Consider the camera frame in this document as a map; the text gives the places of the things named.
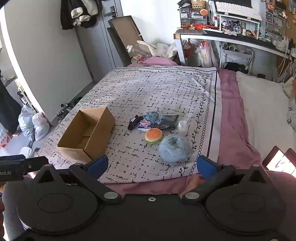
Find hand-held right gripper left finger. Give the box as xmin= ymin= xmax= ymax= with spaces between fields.
xmin=35 ymin=155 xmax=122 ymax=205

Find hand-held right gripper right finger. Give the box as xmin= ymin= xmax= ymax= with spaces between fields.
xmin=178 ymin=155 xmax=270 ymax=204

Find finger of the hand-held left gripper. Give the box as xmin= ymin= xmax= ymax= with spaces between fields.
xmin=0 ymin=155 xmax=49 ymax=173

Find cardboard box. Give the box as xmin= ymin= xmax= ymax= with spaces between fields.
xmin=57 ymin=107 xmax=116 ymax=163

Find blue patterned sock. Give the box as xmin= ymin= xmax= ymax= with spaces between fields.
xmin=142 ymin=111 xmax=160 ymax=123

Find white bin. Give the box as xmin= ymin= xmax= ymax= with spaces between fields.
xmin=20 ymin=147 xmax=32 ymax=159

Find peach cloth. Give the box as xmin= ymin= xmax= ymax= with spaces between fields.
xmin=183 ymin=174 xmax=206 ymax=195

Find white plastic bag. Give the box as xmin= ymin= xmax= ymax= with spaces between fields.
xmin=32 ymin=112 xmax=50 ymax=141

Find red white bag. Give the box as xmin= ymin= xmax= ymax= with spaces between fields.
xmin=0 ymin=130 xmax=11 ymax=149

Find grey plastic bag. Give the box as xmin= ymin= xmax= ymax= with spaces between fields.
xmin=18 ymin=104 xmax=35 ymax=142

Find blue fluffy donut cushion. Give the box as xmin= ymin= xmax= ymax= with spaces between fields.
xmin=158 ymin=135 xmax=193 ymax=163

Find small black object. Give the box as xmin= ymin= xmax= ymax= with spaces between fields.
xmin=128 ymin=115 xmax=144 ymax=131

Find dark grey sock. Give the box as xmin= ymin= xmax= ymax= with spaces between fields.
xmin=158 ymin=114 xmax=180 ymax=130

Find blue white tissue pack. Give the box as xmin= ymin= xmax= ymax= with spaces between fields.
xmin=138 ymin=120 xmax=153 ymax=132

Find burger squishy toy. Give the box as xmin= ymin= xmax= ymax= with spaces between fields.
xmin=145 ymin=128 xmax=163 ymax=144

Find white duvet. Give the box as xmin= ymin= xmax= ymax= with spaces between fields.
xmin=236 ymin=71 xmax=296 ymax=163

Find bed with patterned cover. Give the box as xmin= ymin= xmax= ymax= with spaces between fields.
xmin=35 ymin=67 xmax=222 ymax=184

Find black bag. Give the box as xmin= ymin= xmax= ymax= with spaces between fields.
xmin=224 ymin=62 xmax=248 ymax=74

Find printed shopping bag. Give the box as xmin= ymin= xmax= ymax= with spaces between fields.
xmin=196 ymin=40 xmax=219 ymax=67

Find grey door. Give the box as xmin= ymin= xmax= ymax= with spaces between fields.
xmin=76 ymin=0 xmax=130 ymax=84

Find pile of plastic bags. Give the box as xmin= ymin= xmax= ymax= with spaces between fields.
xmin=136 ymin=40 xmax=177 ymax=59

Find leaning brown board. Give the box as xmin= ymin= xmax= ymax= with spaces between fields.
xmin=107 ymin=16 xmax=145 ymax=66

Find white power strip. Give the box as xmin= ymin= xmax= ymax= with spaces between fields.
xmin=276 ymin=40 xmax=289 ymax=51

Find hanging dark jackets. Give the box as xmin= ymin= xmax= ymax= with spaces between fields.
xmin=60 ymin=0 xmax=103 ymax=30

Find small drawer organizer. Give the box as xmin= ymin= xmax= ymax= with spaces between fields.
xmin=179 ymin=8 xmax=208 ymax=27

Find white monitor riser shelf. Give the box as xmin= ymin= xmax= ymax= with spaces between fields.
xmin=217 ymin=10 xmax=263 ymax=39

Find clear acrylic organizer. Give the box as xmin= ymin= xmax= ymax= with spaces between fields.
xmin=265 ymin=5 xmax=287 ymax=39

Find white keyboard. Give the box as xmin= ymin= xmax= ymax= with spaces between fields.
xmin=215 ymin=1 xmax=257 ymax=14

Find woven basket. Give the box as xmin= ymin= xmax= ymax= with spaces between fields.
xmin=191 ymin=0 xmax=207 ymax=9

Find white wire rack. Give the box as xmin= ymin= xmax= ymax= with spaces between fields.
xmin=218 ymin=42 xmax=255 ymax=70

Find white cables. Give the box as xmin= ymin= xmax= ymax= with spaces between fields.
xmin=276 ymin=46 xmax=296 ymax=84

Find white frame desk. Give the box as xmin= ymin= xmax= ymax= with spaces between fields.
xmin=174 ymin=29 xmax=292 ymax=67

